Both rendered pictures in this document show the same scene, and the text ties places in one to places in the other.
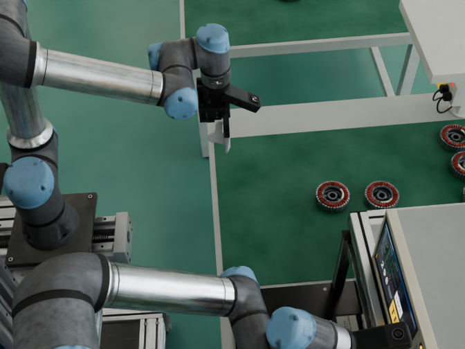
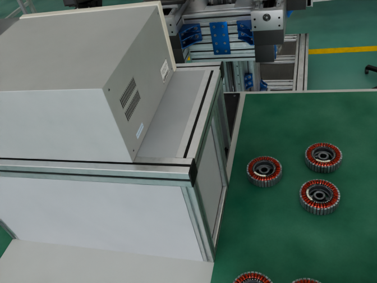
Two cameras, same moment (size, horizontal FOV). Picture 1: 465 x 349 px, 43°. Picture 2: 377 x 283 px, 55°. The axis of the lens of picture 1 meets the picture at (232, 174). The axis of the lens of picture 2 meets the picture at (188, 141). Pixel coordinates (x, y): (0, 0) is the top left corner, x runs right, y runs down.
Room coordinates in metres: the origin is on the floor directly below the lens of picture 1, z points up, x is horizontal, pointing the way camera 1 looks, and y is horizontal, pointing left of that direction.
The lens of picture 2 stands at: (1.07, -1.20, 1.66)
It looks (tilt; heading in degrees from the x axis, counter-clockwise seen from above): 41 degrees down; 114
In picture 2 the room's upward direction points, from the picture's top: 14 degrees counter-clockwise
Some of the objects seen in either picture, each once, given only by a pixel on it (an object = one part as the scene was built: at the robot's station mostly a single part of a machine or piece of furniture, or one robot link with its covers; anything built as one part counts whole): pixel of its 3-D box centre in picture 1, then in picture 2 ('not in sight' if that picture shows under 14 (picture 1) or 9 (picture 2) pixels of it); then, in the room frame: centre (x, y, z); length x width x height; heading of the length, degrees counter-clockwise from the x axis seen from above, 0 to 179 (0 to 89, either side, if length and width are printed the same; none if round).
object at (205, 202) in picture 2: not in sight; (209, 185); (0.83, -0.59, 0.91); 0.28 x 0.03 x 0.32; 92
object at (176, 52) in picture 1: (173, 61); not in sight; (1.06, 0.12, 1.45); 0.11 x 0.11 x 0.08; 8
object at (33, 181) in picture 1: (33, 188); not in sight; (0.90, 0.50, 1.20); 0.13 x 0.12 x 0.14; 8
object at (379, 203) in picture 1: (381, 197); (319, 196); (1.12, -0.49, 0.77); 0.11 x 0.11 x 0.04
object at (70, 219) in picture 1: (46, 216); not in sight; (0.90, 0.50, 1.09); 0.15 x 0.15 x 0.10
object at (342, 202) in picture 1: (332, 197); (322, 157); (1.13, -0.33, 0.77); 0.11 x 0.11 x 0.04
